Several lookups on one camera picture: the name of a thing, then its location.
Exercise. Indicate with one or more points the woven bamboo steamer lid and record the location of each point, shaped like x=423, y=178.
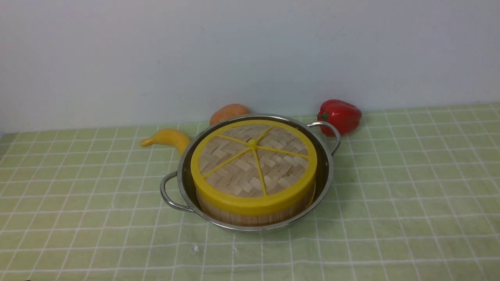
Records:
x=248, y=157

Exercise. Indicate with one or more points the bamboo steamer basket yellow rim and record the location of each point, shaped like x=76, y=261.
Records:
x=260, y=211

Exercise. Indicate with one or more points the orange round fruit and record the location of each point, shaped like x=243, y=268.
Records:
x=228, y=112

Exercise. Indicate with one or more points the yellow banana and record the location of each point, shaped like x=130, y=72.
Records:
x=168, y=137

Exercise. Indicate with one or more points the red bell pepper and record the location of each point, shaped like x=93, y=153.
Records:
x=344, y=116

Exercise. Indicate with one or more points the green checkered tablecloth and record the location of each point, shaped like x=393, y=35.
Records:
x=415, y=198

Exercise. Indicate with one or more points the stainless steel two-handled pot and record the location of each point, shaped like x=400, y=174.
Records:
x=178, y=191

